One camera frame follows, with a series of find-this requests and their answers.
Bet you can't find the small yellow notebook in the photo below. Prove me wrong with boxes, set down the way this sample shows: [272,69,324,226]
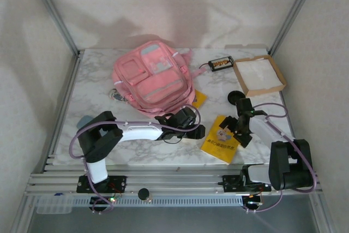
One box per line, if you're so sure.
[194,89,208,109]

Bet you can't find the yellow book with cartoon cover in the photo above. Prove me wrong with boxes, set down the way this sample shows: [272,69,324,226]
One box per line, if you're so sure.
[200,115,248,166]

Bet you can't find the pink backpack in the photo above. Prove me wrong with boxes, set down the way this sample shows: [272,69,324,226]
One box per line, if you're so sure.
[112,40,205,116]

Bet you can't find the white patterned pencil case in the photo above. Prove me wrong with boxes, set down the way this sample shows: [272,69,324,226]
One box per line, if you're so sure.
[108,88,130,103]

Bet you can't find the black round lid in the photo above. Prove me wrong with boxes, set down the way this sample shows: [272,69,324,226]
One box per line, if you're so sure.
[227,90,245,106]

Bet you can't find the cardboard tray with white paper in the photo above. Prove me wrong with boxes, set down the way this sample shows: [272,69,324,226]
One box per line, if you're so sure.
[233,54,287,98]

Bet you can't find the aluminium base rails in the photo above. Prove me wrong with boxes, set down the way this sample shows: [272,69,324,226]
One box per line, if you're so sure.
[24,164,324,197]

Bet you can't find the black box with orange print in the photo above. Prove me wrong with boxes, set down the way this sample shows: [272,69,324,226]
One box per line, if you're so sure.
[198,55,235,73]

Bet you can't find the small circuit board with LED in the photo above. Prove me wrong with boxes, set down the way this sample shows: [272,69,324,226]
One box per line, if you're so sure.
[244,193,264,208]
[107,193,123,204]

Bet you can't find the black round knob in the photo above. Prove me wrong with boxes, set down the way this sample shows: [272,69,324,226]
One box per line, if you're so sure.
[137,188,152,204]

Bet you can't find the clear plastic organizer box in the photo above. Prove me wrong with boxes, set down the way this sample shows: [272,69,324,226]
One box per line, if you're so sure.
[35,195,74,215]

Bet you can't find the grey slotted cable duct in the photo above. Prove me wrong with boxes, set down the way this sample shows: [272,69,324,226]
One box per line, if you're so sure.
[35,196,243,207]

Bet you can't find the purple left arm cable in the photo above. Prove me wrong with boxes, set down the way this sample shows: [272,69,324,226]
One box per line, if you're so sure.
[69,104,202,214]

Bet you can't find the aluminium side rail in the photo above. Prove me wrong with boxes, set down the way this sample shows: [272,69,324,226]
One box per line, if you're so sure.
[40,50,84,174]

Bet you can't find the aluminium frame leg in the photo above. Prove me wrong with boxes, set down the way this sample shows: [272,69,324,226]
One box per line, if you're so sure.
[10,195,38,233]
[309,194,339,233]

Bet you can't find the aluminium frame post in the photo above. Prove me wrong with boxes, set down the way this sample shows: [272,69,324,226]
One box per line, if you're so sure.
[25,0,82,58]
[267,0,323,56]

